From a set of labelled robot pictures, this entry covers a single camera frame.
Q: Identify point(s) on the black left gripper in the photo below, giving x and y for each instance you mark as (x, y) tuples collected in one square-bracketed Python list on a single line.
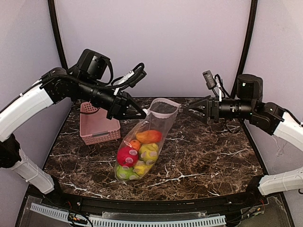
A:
[(118, 105)]

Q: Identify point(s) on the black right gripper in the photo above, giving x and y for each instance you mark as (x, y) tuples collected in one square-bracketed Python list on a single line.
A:
[(211, 109)]

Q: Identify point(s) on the clear zip top bag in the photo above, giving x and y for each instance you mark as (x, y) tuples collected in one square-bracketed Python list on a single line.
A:
[(160, 116)]

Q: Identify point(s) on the red toy food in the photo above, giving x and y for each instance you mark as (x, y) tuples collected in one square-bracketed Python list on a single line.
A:
[(127, 156)]

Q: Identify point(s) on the yellow toy food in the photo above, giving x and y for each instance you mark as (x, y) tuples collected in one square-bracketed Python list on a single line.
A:
[(141, 168)]

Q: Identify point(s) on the light green toy lettuce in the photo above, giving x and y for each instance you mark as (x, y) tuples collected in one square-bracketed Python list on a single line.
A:
[(126, 173)]

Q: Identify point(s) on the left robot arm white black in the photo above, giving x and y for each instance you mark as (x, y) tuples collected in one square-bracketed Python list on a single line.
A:
[(81, 81)]

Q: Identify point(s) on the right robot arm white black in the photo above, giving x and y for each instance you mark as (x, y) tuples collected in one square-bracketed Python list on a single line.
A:
[(269, 117)]

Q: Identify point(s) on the pink plastic basket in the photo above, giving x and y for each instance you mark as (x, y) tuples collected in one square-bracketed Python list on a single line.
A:
[(95, 127)]

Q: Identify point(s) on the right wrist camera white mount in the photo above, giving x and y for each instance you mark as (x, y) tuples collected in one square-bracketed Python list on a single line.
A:
[(215, 84)]

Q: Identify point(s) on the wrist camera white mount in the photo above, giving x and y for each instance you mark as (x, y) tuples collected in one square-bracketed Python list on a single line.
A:
[(131, 78), (215, 84)]

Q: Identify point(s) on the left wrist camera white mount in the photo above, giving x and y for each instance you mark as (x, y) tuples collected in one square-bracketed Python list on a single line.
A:
[(131, 78)]

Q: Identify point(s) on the right black frame post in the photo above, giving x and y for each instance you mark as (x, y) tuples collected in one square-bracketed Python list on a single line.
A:
[(248, 36)]

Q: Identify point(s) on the black frame post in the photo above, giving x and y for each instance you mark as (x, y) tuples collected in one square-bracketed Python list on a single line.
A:
[(56, 33), (248, 36)]

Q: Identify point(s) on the black front rail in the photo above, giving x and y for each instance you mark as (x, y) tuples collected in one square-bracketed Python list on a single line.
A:
[(223, 205)]

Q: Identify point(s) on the white slotted cable duct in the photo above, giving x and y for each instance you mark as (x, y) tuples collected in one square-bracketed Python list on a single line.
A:
[(112, 219)]

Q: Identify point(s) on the left black frame post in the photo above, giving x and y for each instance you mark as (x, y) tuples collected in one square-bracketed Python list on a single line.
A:
[(56, 33)]

